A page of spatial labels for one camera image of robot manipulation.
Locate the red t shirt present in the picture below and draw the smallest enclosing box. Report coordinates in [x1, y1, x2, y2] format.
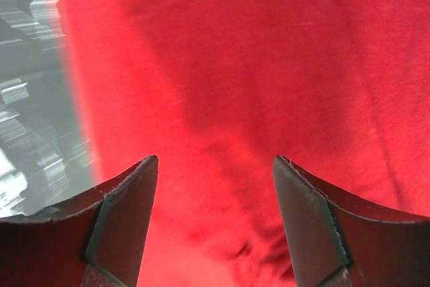
[58, 0, 429, 286]

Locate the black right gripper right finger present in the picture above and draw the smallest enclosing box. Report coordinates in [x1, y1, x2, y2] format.
[273, 156, 429, 286]

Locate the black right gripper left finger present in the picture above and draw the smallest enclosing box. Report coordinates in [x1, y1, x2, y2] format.
[1, 156, 158, 286]

